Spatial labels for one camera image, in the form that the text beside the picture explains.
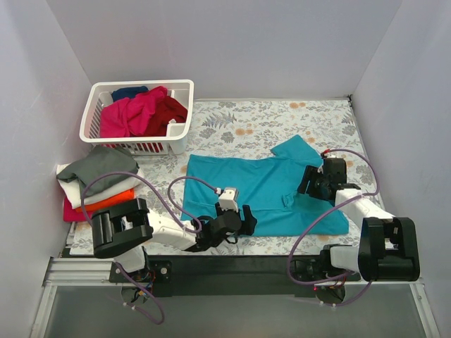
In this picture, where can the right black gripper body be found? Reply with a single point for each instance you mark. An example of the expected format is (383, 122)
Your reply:
(311, 184)

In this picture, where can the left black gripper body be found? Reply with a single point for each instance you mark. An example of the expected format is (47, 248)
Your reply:
(242, 220)

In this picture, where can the teal t shirt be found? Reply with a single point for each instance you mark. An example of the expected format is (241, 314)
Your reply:
(268, 186)

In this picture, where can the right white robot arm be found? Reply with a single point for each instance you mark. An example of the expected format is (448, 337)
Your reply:
(387, 248)

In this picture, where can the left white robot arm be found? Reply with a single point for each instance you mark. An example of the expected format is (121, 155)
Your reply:
(119, 232)

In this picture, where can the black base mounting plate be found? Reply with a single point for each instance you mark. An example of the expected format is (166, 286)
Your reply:
(197, 275)

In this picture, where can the floral patterned table mat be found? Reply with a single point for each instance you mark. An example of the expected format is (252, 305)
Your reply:
(250, 129)

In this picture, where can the white plastic laundry basket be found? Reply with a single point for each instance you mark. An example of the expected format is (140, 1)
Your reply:
(176, 135)

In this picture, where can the orange folded t shirt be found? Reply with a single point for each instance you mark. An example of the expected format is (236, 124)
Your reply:
(112, 201)

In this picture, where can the dark red t shirt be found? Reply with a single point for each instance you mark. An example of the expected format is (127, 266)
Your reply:
(166, 110)

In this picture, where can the grey folded t shirt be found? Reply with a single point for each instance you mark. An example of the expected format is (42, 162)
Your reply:
(99, 161)

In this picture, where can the pink t shirt in basket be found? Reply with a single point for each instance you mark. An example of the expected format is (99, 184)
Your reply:
(127, 117)

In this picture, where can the white folded t shirt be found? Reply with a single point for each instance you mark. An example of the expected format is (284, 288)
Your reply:
(73, 192)

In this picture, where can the pink folded t shirt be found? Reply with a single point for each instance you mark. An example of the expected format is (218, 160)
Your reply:
(71, 215)

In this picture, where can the navy blue t shirt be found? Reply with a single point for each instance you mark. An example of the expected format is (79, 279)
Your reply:
(128, 92)

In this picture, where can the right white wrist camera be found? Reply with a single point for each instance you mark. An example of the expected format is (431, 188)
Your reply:
(326, 155)

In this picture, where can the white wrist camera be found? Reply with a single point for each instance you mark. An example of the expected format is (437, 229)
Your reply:
(227, 199)
(326, 155)

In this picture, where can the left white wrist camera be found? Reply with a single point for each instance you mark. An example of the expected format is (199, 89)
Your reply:
(227, 199)

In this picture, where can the aluminium frame rail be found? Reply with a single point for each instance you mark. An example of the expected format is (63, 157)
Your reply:
(67, 272)

